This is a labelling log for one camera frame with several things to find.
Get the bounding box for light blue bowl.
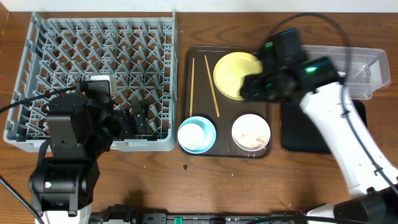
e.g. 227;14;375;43
177;116;216;154

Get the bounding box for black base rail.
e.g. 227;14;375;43
88;204;301;224

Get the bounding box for wooden chopstick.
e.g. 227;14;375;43
189;58;195;117
204;55;220;118

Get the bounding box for clear plastic waste bin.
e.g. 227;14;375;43
303;45;391;100

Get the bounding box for grey dishwasher rack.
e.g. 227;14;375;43
3;13;178;152

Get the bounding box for white bowl with food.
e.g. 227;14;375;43
231;114;271;152

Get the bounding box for white cup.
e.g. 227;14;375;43
178;123;205;150

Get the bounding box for dark brown serving tray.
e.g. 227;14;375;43
182;45;272;159

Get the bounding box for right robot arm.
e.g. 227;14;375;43
240;29;397;223

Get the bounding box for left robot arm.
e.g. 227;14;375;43
29;93;149;223

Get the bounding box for yellow plate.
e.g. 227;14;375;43
213;52;262;100

